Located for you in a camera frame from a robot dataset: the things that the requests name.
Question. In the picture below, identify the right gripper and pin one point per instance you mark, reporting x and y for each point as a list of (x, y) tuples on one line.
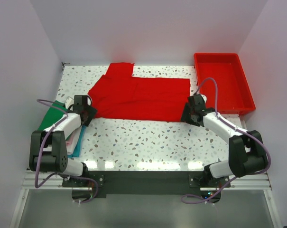
[(185, 116)]

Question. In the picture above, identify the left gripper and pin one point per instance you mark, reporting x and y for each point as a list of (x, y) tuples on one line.
[(92, 111)]

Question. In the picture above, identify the red t shirt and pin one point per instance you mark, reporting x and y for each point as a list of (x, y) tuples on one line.
[(119, 95)]

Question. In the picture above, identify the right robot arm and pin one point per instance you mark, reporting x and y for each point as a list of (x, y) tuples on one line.
[(247, 154)]

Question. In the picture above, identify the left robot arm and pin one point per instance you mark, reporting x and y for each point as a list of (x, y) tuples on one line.
[(48, 149)]

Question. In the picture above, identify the green folded t shirt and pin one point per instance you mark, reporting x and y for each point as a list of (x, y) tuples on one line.
[(53, 114)]

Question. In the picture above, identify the red plastic bin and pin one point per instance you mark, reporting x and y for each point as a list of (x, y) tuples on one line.
[(234, 96)]

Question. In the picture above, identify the teal folded t shirt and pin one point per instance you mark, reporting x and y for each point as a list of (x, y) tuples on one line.
[(78, 146)]

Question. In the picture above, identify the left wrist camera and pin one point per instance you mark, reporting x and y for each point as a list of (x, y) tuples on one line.
[(68, 102)]

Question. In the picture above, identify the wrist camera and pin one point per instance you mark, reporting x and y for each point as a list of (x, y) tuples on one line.
[(68, 102), (204, 98)]

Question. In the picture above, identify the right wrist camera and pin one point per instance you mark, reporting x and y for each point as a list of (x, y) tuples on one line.
[(204, 98)]

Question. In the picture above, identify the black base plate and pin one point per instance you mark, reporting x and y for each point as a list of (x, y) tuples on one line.
[(145, 182)]

